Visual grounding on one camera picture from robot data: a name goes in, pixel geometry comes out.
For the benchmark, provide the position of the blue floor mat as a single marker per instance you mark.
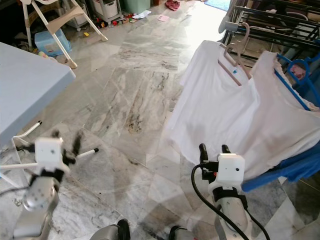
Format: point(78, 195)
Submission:
point(217, 4)

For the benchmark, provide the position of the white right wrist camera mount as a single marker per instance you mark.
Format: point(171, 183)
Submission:
point(231, 171)

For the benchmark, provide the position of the black metal drying rack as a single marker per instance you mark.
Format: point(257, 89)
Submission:
point(227, 26)

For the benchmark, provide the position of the green plastic bin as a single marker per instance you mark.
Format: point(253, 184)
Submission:
point(134, 6)

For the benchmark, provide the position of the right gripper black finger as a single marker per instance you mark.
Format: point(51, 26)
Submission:
point(203, 154)
point(226, 149)

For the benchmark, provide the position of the robot left leg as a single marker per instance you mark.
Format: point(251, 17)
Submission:
point(112, 231)

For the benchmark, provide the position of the pink cloth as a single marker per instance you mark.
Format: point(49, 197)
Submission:
point(172, 5)

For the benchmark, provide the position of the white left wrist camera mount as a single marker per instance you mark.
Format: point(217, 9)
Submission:
point(49, 154)

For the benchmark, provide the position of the beige plastic hanger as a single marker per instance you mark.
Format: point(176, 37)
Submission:
point(230, 72)

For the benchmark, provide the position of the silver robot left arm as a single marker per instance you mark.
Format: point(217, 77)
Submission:
point(37, 200)

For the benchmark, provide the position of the white t-shirt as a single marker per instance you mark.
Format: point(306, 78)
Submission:
point(210, 115)

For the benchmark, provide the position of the white storage cart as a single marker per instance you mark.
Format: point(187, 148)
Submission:
point(106, 9)

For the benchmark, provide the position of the light blue folding table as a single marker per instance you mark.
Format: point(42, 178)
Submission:
point(30, 90)

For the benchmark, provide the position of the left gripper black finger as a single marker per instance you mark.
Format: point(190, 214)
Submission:
point(78, 143)
point(55, 135)

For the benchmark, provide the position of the pink paper sheet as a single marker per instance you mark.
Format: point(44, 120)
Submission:
point(163, 18)

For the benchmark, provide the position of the white baby high chair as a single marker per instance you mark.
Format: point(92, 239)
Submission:
point(65, 20)

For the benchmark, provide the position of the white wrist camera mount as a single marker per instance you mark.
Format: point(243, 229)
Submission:
point(231, 171)
point(49, 154)

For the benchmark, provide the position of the light blue plastic stool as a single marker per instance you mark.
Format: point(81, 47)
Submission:
point(52, 42)

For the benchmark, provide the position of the white paper sheet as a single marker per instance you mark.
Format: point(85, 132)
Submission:
point(142, 14)

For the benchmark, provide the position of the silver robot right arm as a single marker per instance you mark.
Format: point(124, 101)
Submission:
point(227, 215)

